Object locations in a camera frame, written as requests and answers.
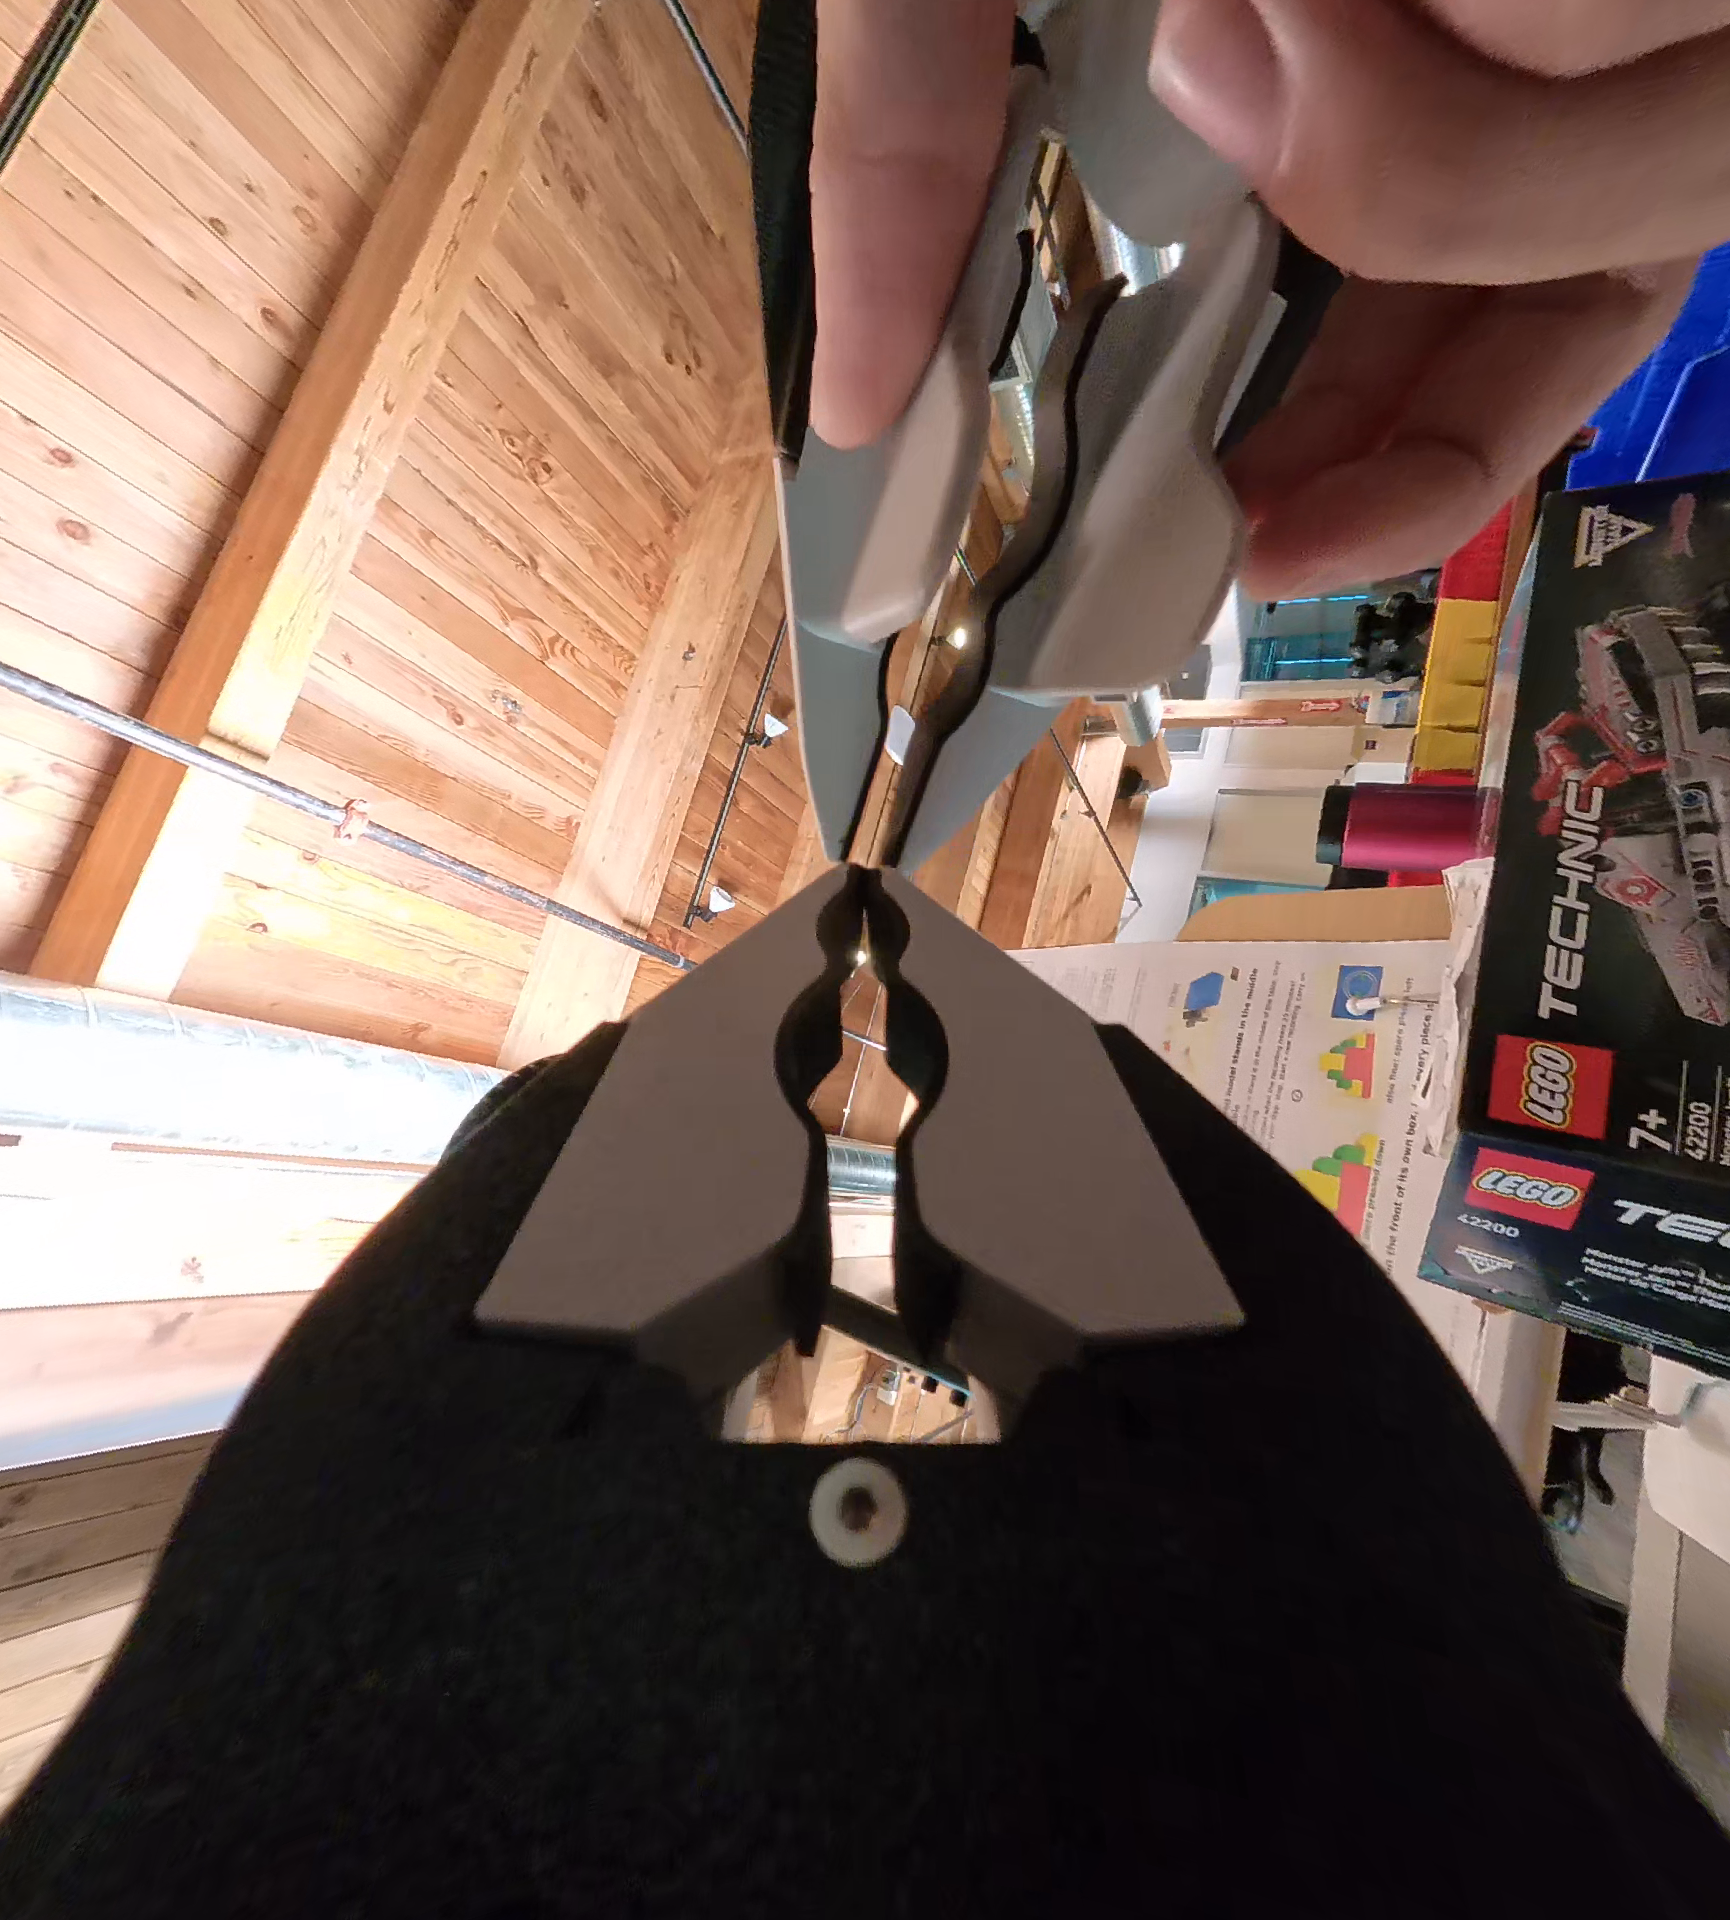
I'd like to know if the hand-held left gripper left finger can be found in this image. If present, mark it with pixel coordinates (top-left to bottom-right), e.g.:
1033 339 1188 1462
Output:
470 861 863 1393

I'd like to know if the red drinking bottle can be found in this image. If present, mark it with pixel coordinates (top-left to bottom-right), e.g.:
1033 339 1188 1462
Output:
1317 783 1495 877

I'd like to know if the silver air duct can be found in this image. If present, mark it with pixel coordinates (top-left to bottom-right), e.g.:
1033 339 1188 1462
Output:
0 962 898 1206

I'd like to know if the printed instruction sheet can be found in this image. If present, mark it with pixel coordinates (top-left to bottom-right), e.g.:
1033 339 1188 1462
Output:
1016 936 1480 1352

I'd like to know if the person's right hand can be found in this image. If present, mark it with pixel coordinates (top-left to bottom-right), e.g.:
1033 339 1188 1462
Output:
802 0 1730 604

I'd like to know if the flat toy set box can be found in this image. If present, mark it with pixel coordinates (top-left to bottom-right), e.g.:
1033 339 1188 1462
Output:
1417 1136 1730 1408

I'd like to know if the yellow red toy brick stack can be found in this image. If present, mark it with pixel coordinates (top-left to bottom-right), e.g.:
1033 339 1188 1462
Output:
1405 499 1539 790

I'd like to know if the ceiling metal pipe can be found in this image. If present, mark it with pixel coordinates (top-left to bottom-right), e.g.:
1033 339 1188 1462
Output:
0 624 698 969

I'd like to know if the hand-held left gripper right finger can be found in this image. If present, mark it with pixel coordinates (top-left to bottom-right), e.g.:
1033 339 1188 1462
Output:
858 865 1242 1393

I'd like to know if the large toy set box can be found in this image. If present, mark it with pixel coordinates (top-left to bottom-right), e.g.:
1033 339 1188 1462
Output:
1457 463 1730 1191

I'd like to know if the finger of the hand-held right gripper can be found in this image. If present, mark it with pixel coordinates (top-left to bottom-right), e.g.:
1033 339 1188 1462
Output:
774 136 1072 870
883 192 1289 877

